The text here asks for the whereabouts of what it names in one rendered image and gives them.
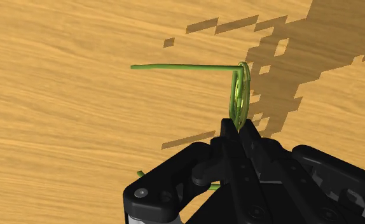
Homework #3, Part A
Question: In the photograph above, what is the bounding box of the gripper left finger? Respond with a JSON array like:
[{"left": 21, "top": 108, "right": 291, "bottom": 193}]
[{"left": 122, "top": 118, "right": 265, "bottom": 224}]

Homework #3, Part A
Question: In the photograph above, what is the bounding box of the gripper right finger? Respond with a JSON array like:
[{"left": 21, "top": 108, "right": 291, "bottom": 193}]
[{"left": 238, "top": 118, "right": 365, "bottom": 224}]

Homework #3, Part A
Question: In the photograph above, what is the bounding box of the green wire spiral holder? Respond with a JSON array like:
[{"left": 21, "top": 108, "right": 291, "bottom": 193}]
[{"left": 130, "top": 61, "right": 251, "bottom": 191}]

